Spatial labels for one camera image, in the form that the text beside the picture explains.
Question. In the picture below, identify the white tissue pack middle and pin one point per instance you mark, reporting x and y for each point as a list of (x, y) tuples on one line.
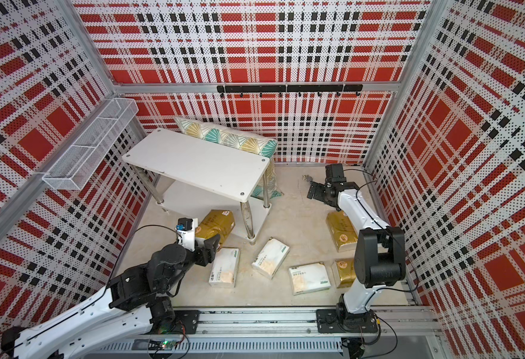
[(270, 258)]

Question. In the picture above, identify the white two-tier shelf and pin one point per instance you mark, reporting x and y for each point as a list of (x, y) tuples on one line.
[(205, 176)]

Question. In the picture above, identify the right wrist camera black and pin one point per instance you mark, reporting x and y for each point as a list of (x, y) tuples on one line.
[(334, 173)]

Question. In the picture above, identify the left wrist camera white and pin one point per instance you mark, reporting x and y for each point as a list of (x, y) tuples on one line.
[(186, 232)]

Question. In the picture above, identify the white tissue pack left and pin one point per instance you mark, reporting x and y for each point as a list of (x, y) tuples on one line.
[(225, 268)]

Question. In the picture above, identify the small green circuit board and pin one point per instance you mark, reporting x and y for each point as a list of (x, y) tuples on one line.
[(162, 345)]

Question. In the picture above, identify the white tissue pack right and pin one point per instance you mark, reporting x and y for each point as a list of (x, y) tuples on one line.
[(309, 278)]

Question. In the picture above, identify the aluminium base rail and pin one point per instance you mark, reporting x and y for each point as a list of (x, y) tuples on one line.
[(404, 332)]

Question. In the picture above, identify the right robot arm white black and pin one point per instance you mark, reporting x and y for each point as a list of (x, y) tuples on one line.
[(379, 261)]

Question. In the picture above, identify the white wire mesh basket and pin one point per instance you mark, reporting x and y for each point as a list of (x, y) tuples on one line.
[(74, 168)]

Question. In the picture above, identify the geometric patterned pillow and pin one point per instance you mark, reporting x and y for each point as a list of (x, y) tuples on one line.
[(239, 140)]

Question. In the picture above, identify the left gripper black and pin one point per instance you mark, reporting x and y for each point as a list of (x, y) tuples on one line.
[(207, 253)]

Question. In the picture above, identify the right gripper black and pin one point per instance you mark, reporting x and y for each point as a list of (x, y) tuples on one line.
[(318, 193)]

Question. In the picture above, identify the white tissue pack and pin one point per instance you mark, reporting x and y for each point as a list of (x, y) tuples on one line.
[(225, 268), (309, 278), (270, 258)]

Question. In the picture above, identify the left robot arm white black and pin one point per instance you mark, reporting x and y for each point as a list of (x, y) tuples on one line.
[(135, 302)]

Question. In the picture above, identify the gold tissue pack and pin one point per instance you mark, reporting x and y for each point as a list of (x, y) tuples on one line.
[(342, 232), (344, 273), (217, 222)]

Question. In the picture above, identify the black wall hook rail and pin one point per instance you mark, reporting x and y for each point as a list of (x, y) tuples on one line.
[(279, 89)]

